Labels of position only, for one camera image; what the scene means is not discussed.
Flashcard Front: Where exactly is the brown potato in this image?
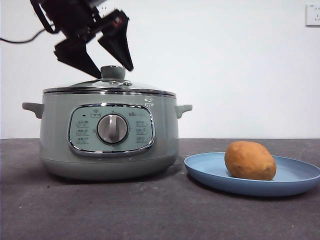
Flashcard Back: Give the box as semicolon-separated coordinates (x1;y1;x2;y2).
224;140;277;181

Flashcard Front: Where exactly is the pale green electric steamer pot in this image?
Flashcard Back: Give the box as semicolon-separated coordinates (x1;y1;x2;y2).
21;91;193;181

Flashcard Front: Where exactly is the blue round plate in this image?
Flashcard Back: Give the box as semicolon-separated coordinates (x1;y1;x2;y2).
184;151;320;197

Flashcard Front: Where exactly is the glass lid with green knob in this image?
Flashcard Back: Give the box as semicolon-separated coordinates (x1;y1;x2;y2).
42;65;176;97

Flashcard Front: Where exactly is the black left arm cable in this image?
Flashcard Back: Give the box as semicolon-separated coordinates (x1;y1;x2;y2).
0;26;55;44

